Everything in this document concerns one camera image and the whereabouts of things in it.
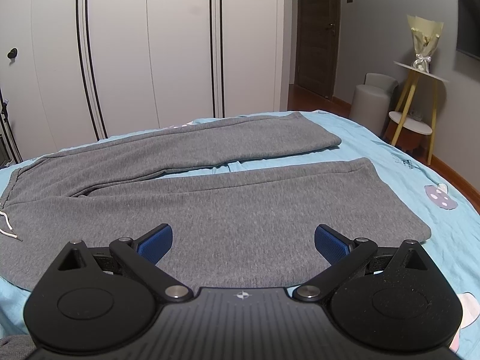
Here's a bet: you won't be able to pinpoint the grey sweatpants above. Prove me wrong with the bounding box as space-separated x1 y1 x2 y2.
1 113 431 289

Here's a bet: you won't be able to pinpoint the light blue mushroom bedsheet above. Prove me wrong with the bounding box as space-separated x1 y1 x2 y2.
0 109 480 360

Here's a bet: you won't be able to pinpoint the grey cylindrical stool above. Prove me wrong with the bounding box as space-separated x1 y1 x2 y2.
349 73 398 137

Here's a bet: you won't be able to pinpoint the white yellow-legged side table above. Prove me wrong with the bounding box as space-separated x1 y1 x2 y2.
384 60 448 166

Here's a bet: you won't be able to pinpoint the black tripod stand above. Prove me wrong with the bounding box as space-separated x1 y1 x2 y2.
0 93 23 164

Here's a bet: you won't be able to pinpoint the white sliding wardrobe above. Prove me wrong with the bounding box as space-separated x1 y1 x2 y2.
1 0 292 161

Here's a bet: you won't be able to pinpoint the yellow wrapped flower bouquet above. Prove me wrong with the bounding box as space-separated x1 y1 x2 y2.
407 15 444 73

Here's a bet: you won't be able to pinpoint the dark wooden door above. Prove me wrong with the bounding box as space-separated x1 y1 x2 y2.
295 0 341 99

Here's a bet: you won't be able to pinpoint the wall mounted black television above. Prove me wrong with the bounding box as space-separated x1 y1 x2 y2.
456 0 480 59

